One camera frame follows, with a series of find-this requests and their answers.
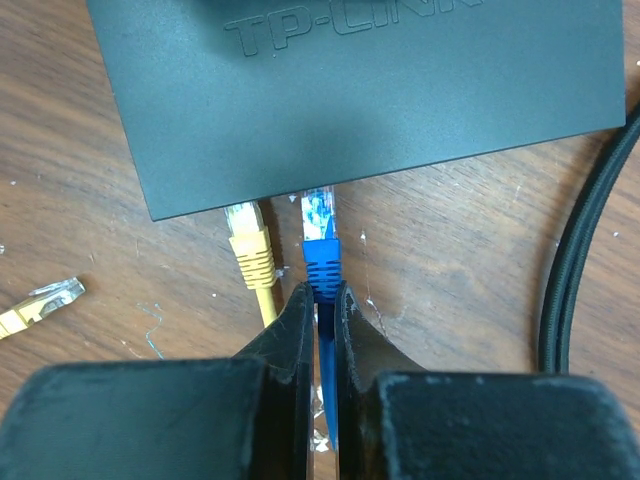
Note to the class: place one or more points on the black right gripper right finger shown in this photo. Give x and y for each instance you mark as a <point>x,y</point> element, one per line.
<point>397,420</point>

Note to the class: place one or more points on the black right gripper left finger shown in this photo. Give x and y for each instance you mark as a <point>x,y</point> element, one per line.
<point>247,416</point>

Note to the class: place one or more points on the black network switch box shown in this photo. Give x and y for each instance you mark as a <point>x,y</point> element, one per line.
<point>230,101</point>

